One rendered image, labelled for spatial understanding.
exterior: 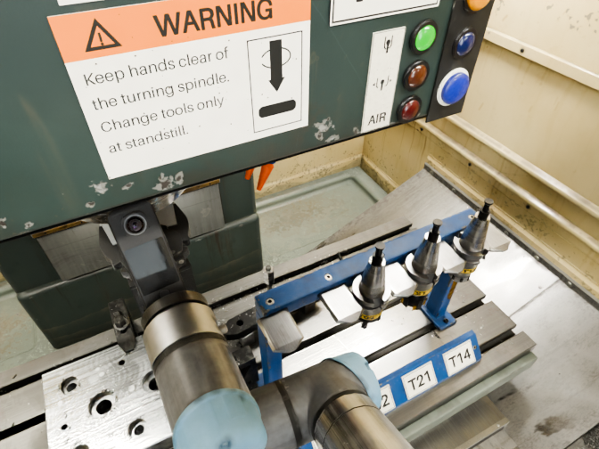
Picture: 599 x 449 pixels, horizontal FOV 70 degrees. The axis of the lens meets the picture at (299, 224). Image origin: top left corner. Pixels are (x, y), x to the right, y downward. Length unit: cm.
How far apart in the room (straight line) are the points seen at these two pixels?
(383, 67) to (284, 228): 139
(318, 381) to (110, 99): 35
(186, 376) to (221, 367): 3
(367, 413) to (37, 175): 35
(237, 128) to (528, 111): 106
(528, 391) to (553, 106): 72
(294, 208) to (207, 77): 153
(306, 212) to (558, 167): 95
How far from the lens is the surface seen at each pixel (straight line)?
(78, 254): 123
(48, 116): 30
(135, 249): 46
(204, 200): 120
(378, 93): 38
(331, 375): 51
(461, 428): 119
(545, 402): 130
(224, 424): 39
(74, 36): 28
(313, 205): 183
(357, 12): 34
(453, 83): 43
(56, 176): 32
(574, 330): 136
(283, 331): 67
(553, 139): 128
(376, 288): 69
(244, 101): 32
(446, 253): 82
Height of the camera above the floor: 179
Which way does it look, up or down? 44 degrees down
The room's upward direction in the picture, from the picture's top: straight up
